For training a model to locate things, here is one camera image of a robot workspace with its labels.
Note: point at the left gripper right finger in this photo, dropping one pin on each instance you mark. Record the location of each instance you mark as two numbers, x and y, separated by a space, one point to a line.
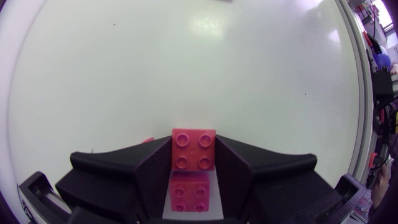
273 183

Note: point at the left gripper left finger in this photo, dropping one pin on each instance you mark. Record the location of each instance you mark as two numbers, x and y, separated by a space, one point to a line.
109 180

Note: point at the red toy brick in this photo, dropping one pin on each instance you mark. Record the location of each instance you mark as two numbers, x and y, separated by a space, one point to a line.
189 193
193 150

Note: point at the person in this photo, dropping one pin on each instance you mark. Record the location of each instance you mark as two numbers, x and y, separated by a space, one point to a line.
380 188

